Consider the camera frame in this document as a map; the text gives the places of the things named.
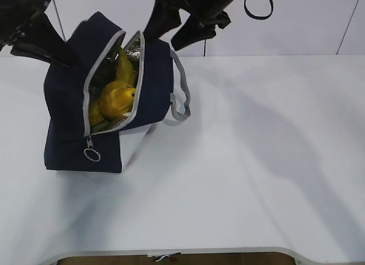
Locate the navy blue lunch bag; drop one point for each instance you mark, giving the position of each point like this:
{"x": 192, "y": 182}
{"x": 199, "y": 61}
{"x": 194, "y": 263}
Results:
{"x": 72, "y": 144}

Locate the yellow pear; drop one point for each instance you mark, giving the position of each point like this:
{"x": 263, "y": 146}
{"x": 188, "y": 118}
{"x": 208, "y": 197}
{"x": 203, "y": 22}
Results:
{"x": 116, "y": 99}

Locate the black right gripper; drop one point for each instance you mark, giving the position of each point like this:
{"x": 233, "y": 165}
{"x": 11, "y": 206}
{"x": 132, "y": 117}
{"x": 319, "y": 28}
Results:
{"x": 165, "y": 17}

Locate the yellow banana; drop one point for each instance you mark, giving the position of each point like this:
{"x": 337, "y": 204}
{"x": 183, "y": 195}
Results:
{"x": 124, "y": 71}

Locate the small debris under table edge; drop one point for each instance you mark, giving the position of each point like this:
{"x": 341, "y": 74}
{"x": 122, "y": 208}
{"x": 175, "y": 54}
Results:
{"x": 169, "y": 256}

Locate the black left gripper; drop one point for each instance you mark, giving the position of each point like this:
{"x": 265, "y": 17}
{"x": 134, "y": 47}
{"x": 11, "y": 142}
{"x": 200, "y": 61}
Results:
{"x": 26, "y": 28}

